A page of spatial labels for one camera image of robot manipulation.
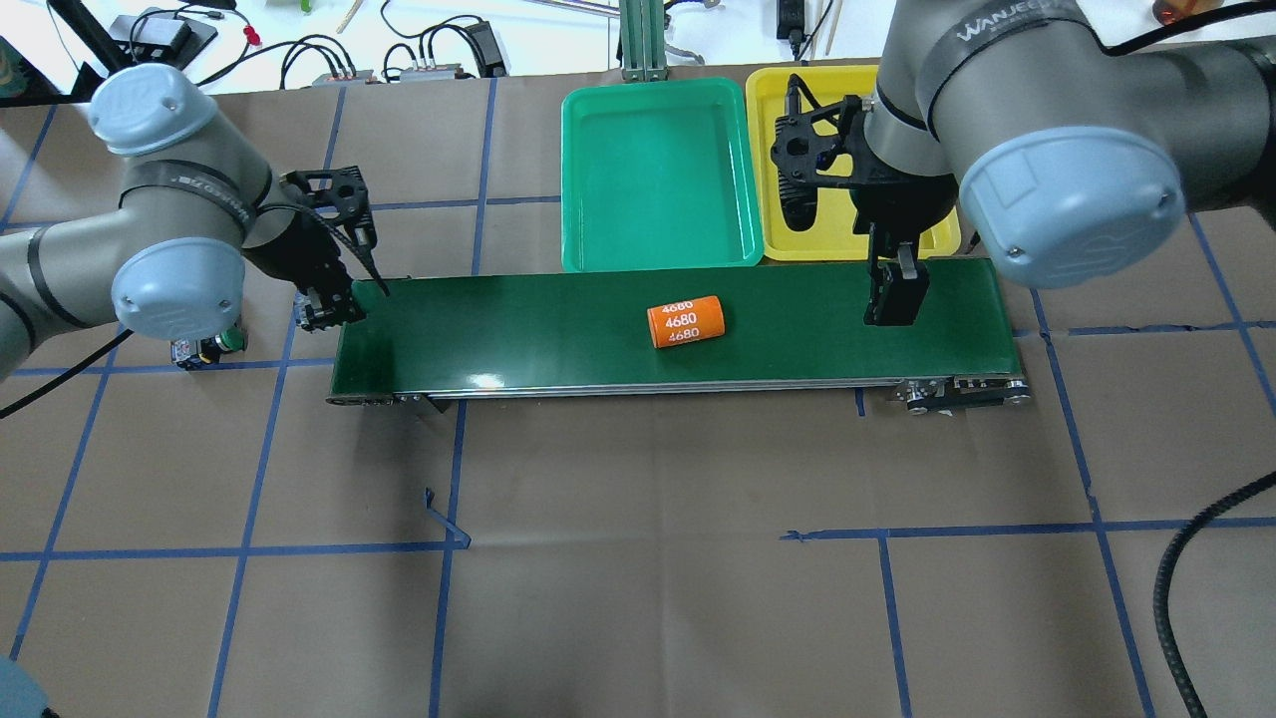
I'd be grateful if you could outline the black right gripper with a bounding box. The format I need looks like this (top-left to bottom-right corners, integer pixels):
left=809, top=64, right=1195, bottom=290
left=769, top=74, right=958, bottom=326

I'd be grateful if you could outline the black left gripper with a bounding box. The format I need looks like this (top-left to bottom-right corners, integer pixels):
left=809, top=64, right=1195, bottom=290
left=262, top=168, right=382, bottom=333

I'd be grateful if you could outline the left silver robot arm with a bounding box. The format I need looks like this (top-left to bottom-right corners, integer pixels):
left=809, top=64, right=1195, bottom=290
left=1, top=64, right=376, bottom=374

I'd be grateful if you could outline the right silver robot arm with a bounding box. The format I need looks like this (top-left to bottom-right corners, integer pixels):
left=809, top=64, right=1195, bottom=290
left=769, top=1, right=1275, bottom=326

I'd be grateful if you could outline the yellow plastic tray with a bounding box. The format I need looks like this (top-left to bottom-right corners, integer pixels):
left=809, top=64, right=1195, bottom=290
left=746, top=64, right=960, bottom=261

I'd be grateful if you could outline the green conveyor belt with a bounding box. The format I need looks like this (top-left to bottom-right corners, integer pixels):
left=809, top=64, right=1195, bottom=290
left=328, top=258, right=1034, bottom=414

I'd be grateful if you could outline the green plastic tray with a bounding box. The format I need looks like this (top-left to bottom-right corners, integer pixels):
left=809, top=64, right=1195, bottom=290
left=560, top=77, right=763, bottom=272

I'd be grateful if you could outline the black power adapter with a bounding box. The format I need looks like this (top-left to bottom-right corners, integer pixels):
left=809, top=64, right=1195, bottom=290
left=462, top=20, right=507, bottom=78

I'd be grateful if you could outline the brown drink bottle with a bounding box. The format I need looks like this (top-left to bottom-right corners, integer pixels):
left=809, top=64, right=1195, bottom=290
left=1151, top=0, right=1225, bottom=26

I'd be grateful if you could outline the aluminium frame post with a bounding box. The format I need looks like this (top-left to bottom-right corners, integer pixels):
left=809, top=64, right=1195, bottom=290
left=619, top=1, right=667, bottom=83

